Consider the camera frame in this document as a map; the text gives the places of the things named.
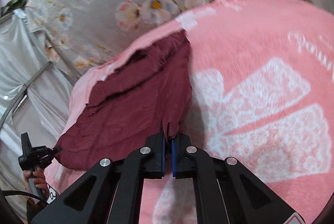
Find maroon puffer jacket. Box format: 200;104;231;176
56;30;192;170

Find person's left hand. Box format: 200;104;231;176
23;167;50;201

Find silver satin curtain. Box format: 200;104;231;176
0;8;75;219

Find pink butterfly fleece blanket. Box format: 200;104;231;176
45;0;334;224

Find black cable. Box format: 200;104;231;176
0;189;49;206

